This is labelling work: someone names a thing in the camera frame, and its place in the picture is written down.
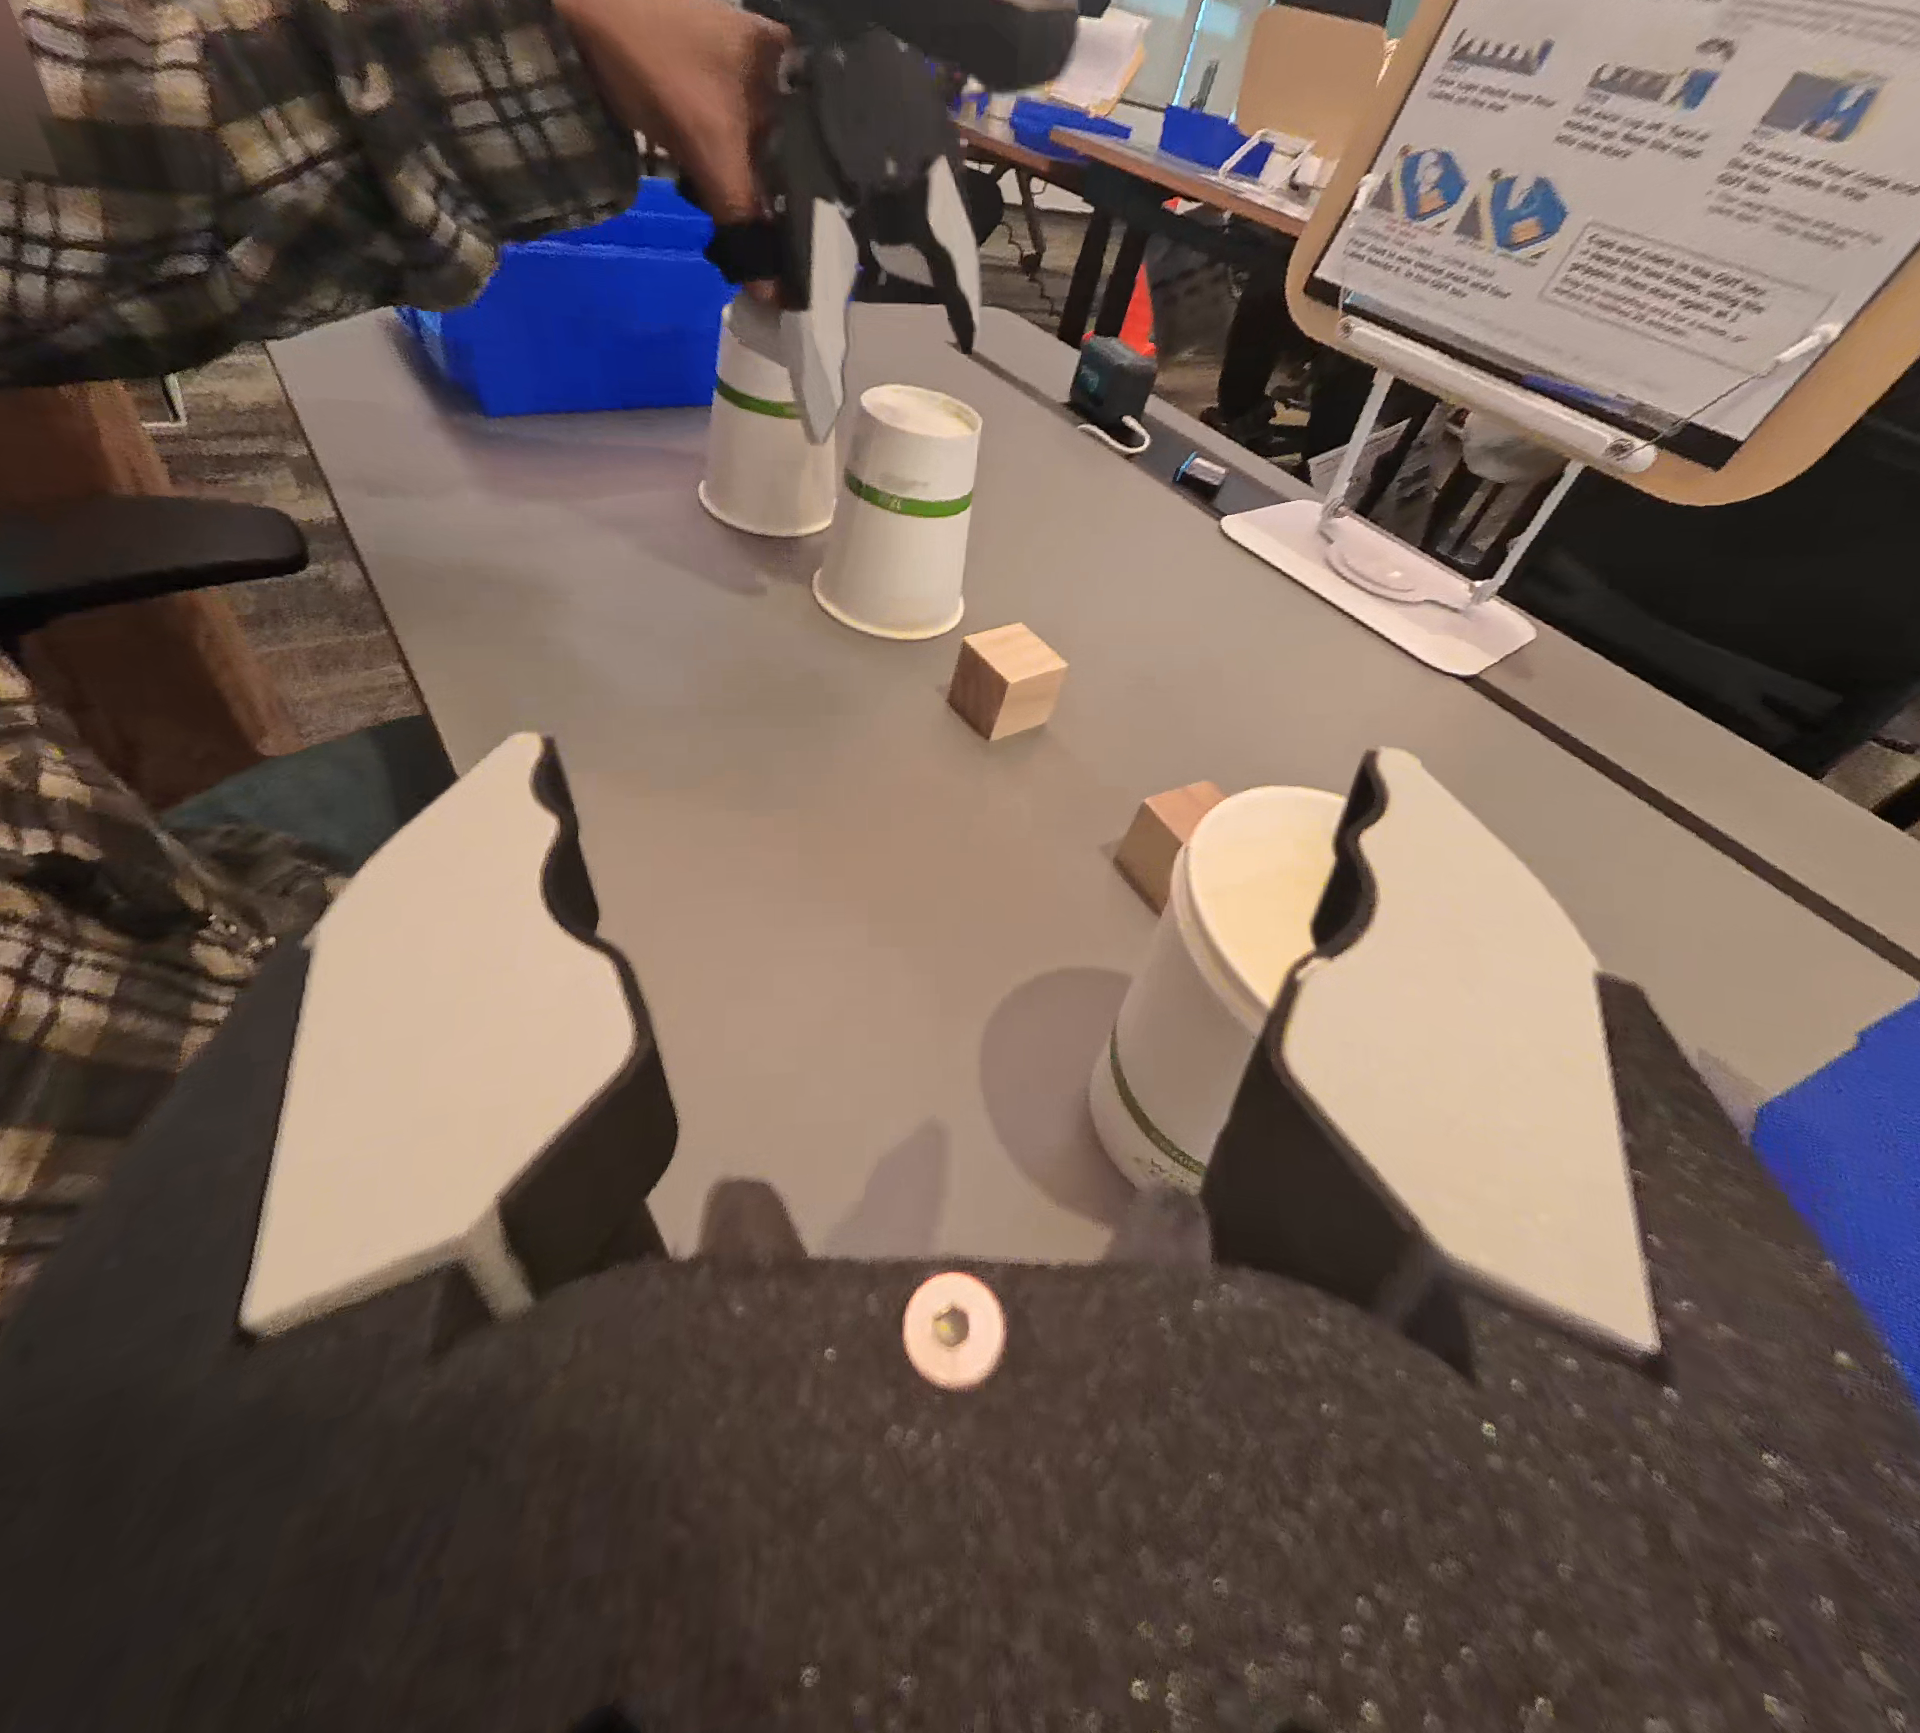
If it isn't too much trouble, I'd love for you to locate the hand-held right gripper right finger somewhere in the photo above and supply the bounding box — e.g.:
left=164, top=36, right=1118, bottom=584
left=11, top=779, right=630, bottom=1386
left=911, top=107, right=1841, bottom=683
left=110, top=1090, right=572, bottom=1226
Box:
left=1200, top=746, right=1668, bottom=1363

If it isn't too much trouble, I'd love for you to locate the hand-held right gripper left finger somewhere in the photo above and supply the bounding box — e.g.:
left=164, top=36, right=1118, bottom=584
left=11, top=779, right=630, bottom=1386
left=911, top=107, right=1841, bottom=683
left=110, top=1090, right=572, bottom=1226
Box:
left=235, top=731, right=679, bottom=1343

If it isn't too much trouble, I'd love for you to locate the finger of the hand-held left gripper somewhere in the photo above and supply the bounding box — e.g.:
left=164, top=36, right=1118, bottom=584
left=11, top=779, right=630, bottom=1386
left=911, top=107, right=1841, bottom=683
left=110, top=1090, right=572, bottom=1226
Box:
left=776, top=206, right=853, bottom=444
left=858, top=154, right=987, bottom=358

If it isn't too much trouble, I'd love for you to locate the white paper cup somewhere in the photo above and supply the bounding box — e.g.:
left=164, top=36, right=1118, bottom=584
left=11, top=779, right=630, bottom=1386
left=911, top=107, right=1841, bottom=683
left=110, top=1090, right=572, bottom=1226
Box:
left=1166, top=785, right=1355, bottom=1032
left=696, top=301, right=841, bottom=541
left=810, top=382, right=986, bottom=643
left=1086, top=849, right=1277, bottom=1203

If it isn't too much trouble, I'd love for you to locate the wooden cube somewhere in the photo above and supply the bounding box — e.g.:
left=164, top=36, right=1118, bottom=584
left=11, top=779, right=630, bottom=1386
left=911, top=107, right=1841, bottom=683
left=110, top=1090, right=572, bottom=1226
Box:
left=1112, top=780, right=1227, bottom=917
left=946, top=621, right=1071, bottom=742

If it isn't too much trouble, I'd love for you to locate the person's left hand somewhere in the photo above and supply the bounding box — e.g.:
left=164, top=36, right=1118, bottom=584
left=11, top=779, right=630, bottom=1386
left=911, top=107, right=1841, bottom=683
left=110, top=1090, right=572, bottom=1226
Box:
left=535, top=0, right=798, bottom=311

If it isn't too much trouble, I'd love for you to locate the black charger box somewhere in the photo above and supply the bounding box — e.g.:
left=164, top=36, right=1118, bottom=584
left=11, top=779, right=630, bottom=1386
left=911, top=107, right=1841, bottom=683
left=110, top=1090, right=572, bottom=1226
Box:
left=1067, top=335, right=1159, bottom=418

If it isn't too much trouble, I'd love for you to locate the wooden table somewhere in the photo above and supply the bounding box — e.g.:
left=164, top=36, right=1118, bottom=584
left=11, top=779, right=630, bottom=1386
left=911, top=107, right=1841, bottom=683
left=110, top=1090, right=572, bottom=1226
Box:
left=960, top=105, right=1321, bottom=341

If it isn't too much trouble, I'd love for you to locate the printed white bag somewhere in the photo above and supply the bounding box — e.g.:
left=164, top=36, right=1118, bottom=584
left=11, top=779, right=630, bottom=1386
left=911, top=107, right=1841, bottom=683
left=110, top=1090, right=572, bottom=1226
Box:
left=1307, top=404, right=1561, bottom=565

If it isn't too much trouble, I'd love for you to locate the wooden pillar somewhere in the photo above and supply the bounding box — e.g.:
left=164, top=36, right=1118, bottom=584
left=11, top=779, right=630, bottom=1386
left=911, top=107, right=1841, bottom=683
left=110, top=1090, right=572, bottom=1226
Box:
left=0, top=381, right=289, bottom=809

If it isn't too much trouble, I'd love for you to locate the white document stand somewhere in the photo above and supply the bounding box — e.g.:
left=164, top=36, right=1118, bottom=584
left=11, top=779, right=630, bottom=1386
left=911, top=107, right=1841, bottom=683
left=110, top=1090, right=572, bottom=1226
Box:
left=1218, top=0, right=1920, bottom=680

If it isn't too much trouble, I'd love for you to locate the black office chair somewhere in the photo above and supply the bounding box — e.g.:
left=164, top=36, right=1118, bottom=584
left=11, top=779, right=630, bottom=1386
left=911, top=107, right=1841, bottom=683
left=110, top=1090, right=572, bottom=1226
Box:
left=0, top=495, right=459, bottom=873

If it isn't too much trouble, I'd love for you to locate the printed instruction sheet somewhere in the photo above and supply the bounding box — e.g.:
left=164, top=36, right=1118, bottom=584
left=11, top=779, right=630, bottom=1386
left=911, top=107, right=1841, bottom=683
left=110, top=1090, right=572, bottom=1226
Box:
left=1307, top=0, right=1920, bottom=443

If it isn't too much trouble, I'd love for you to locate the black table cable channel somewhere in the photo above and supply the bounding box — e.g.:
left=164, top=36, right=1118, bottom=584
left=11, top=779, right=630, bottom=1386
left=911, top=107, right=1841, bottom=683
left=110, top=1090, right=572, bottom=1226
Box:
left=960, top=308, right=1920, bottom=977

